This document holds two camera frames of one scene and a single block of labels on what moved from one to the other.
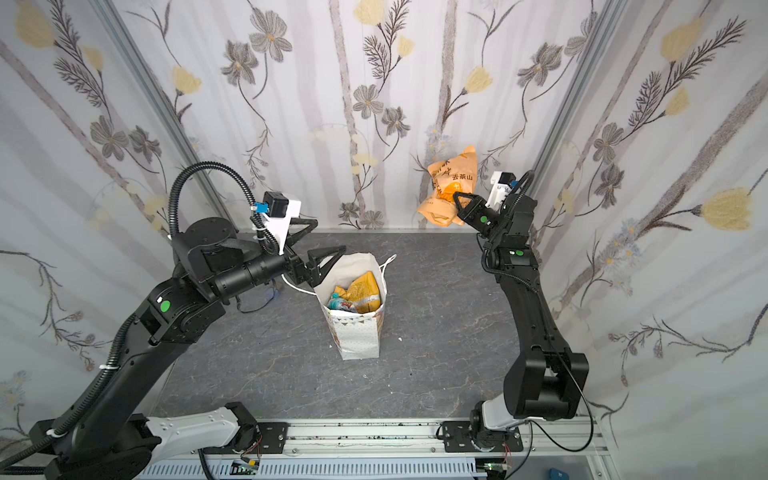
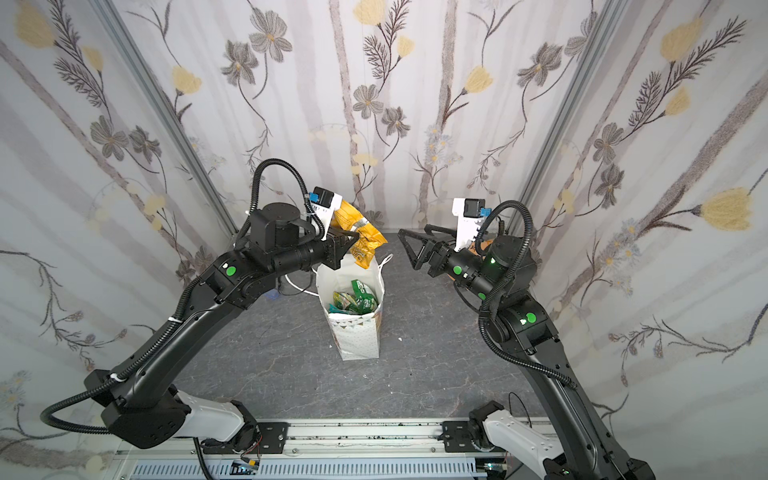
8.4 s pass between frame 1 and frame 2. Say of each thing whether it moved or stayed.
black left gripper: moved
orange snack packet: moved
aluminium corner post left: stayed
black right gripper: moved
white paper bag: stayed
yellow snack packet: moved
